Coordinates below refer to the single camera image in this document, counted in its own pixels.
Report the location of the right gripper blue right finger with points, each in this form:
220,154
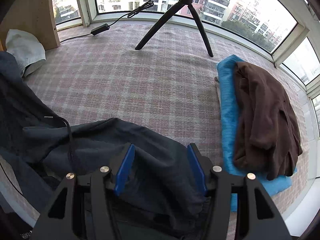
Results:
201,167

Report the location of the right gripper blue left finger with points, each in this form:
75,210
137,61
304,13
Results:
120,166

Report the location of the dark slate track pants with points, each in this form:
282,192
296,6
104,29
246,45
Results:
64,173

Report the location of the brown folded garment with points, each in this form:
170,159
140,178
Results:
268,136

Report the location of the pink plaid table cloth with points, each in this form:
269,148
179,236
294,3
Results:
167,87

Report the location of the blue folded garment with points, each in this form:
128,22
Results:
229,126

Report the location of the white denim garment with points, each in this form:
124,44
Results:
27,50

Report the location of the large light wood board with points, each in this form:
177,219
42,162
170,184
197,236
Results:
33,16

